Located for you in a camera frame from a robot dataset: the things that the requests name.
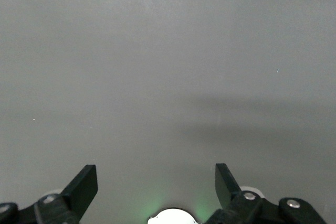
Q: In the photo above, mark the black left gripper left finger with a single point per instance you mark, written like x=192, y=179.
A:
x=81, y=190

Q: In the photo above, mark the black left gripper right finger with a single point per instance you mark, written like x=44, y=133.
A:
x=227, y=190

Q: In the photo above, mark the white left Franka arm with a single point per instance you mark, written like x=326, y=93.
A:
x=170, y=217

